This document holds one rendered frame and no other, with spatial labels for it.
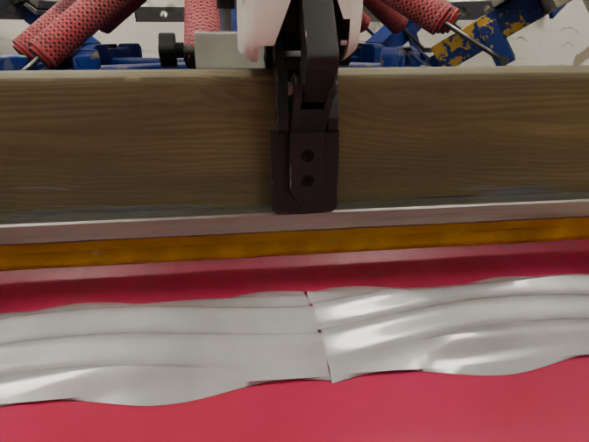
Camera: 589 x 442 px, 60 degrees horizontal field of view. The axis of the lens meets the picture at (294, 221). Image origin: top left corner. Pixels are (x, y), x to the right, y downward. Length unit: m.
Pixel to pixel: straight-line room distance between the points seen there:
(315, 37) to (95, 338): 0.14
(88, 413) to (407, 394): 0.11
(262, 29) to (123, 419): 0.15
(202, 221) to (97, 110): 0.07
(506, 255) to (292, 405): 0.18
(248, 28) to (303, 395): 0.14
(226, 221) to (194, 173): 0.03
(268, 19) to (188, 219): 0.10
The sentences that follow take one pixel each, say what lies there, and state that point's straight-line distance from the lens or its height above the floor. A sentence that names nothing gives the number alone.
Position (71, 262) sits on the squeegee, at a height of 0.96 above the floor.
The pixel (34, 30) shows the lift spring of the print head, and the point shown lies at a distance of 1.01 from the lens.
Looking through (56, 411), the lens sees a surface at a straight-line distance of 0.20.
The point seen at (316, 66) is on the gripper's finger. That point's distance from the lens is 0.19.
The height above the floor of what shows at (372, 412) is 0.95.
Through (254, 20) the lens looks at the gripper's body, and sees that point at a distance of 0.21.
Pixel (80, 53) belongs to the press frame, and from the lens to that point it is 0.90.
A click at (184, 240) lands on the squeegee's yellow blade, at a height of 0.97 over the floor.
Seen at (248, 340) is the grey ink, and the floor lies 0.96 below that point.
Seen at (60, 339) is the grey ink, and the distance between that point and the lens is 0.23.
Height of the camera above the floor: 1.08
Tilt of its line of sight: 20 degrees down
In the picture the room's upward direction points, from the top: straight up
